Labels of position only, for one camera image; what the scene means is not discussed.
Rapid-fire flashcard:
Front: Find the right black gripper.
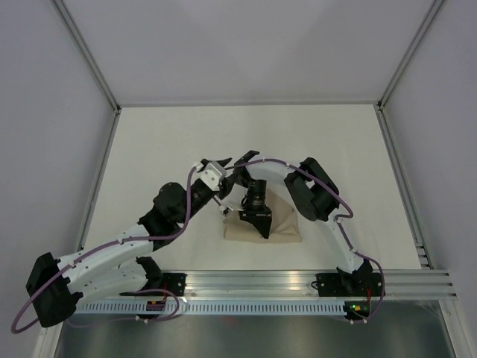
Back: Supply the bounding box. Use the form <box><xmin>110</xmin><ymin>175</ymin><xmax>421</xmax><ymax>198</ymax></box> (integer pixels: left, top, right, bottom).
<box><xmin>238</xmin><ymin>179</ymin><xmax>272</xmax><ymax>239</ymax></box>

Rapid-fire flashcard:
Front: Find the beige cloth napkin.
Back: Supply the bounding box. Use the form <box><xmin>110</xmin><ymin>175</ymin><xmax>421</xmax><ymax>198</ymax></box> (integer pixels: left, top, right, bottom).
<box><xmin>224</xmin><ymin>189</ymin><xmax>302</xmax><ymax>244</ymax></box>

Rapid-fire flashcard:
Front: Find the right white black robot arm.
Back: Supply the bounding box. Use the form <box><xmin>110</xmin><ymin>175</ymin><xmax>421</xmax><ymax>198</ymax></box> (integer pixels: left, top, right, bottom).
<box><xmin>225</xmin><ymin>151</ymin><xmax>385</xmax><ymax>298</ymax></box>

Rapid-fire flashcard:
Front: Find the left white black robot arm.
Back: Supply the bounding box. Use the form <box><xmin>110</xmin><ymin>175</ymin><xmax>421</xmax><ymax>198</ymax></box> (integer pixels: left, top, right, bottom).
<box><xmin>25</xmin><ymin>159</ymin><xmax>250</xmax><ymax>328</ymax></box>

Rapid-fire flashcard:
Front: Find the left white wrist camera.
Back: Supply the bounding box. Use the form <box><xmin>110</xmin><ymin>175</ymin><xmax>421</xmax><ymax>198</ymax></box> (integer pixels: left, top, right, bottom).
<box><xmin>194</xmin><ymin>160</ymin><xmax>227</xmax><ymax>192</ymax></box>

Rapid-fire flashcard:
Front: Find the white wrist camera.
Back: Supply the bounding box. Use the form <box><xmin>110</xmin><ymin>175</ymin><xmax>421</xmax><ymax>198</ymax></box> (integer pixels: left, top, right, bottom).
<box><xmin>194</xmin><ymin>160</ymin><xmax>227</xmax><ymax>192</ymax></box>
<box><xmin>218</xmin><ymin>204</ymin><xmax>243</xmax><ymax>217</ymax></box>

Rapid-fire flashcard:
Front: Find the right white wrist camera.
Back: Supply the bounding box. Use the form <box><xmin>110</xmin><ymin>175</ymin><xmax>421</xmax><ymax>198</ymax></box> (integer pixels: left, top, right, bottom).
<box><xmin>218</xmin><ymin>204</ymin><xmax>243</xmax><ymax>217</ymax></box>

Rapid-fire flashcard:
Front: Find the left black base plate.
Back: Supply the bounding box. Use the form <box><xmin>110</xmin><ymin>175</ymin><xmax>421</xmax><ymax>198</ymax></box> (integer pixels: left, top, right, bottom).
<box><xmin>119</xmin><ymin>272</ymin><xmax>187</xmax><ymax>298</ymax></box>

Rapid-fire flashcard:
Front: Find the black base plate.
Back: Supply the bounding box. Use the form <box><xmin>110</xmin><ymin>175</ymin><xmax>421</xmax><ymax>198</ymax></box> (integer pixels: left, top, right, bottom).
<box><xmin>310</xmin><ymin>273</ymin><xmax>383</xmax><ymax>298</ymax></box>
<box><xmin>119</xmin><ymin>272</ymin><xmax>187</xmax><ymax>298</ymax></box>

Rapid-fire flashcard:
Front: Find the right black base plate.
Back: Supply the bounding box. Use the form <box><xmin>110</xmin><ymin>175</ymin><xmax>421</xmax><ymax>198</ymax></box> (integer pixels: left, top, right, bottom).
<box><xmin>310</xmin><ymin>273</ymin><xmax>383</xmax><ymax>298</ymax></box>

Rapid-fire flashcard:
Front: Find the white slotted cable duct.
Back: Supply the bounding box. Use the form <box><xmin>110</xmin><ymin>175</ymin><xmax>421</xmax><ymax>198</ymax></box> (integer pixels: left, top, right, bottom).
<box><xmin>76</xmin><ymin>298</ymin><xmax>346</xmax><ymax>315</ymax></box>

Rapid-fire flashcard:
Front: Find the aluminium mounting rail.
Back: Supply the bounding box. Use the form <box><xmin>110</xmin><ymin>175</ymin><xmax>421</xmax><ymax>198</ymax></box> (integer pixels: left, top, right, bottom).
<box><xmin>163</xmin><ymin>270</ymin><xmax>457</xmax><ymax>301</ymax></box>

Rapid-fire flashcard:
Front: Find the left aluminium frame post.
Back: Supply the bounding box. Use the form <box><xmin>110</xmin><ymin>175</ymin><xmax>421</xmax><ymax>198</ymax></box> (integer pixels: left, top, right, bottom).
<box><xmin>51</xmin><ymin>0</ymin><xmax>121</xmax><ymax>113</ymax></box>

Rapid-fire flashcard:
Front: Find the aluminium frame post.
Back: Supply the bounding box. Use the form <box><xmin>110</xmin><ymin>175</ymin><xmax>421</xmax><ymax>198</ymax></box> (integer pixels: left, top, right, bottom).
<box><xmin>375</xmin><ymin>0</ymin><xmax>446</xmax><ymax>111</ymax></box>
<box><xmin>51</xmin><ymin>0</ymin><xmax>121</xmax><ymax>113</ymax></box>

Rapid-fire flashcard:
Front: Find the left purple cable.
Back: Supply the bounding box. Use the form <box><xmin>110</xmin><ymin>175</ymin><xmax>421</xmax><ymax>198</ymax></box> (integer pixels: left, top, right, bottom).
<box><xmin>10</xmin><ymin>166</ymin><xmax>209</xmax><ymax>333</ymax></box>

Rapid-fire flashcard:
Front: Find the right aluminium frame post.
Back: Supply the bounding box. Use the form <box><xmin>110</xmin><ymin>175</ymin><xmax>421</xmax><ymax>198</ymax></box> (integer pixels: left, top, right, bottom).
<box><xmin>375</xmin><ymin>0</ymin><xmax>446</xmax><ymax>111</ymax></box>

